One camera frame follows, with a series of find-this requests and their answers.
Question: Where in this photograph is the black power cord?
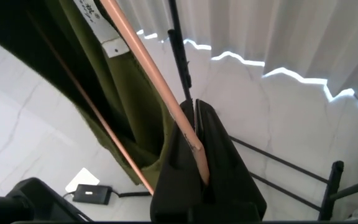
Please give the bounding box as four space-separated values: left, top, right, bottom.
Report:
112 189 152 199

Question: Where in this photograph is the black clothes rack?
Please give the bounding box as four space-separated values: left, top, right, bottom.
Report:
167 0 358 222

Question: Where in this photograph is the black power adapter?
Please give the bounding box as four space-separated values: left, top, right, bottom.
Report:
72 183 114 206

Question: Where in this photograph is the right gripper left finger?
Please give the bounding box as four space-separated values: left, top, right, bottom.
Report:
150 99 204 222

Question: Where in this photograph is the green printed shirt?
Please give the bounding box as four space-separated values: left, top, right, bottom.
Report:
0 0 180 187

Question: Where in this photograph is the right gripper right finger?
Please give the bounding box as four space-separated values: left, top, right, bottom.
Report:
196 98 267 222

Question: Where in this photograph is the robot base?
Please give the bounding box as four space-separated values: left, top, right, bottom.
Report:
0 177 93 224

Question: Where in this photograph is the pink clothes hanger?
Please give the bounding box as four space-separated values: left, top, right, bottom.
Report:
35 0 211 196

